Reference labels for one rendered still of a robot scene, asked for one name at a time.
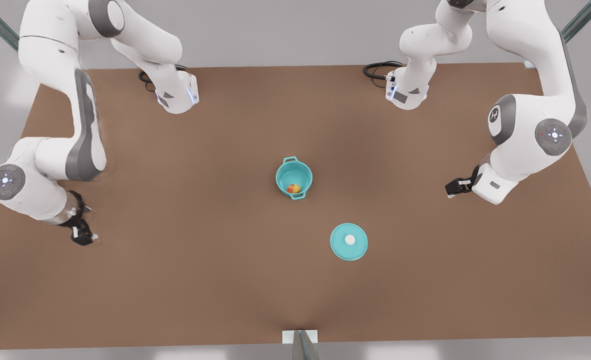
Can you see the teal lid with white knob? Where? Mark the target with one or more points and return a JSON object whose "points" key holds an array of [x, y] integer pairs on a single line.
{"points": [[343, 247]]}

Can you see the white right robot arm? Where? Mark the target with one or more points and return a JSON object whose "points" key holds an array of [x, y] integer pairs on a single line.
{"points": [[88, 115]]}

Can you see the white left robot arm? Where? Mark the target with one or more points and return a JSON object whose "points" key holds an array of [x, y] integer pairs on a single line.
{"points": [[530, 65]]}

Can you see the silver frame post with foot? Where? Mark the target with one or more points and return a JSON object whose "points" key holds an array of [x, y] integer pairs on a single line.
{"points": [[303, 347]]}

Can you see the yellow red potato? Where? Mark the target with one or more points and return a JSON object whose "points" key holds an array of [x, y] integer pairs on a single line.
{"points": [[293, 188]]}

